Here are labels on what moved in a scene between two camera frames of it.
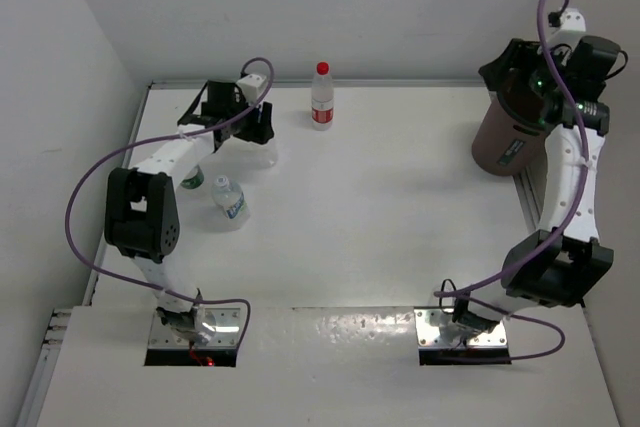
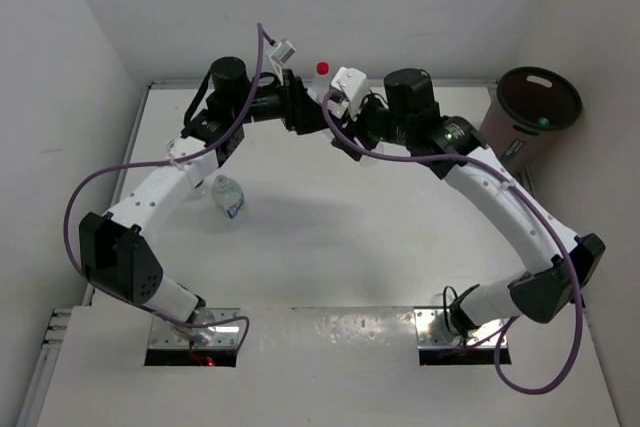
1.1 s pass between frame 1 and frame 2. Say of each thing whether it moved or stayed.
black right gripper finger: moved
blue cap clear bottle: moved
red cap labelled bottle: stayed
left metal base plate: stayed
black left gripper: moved
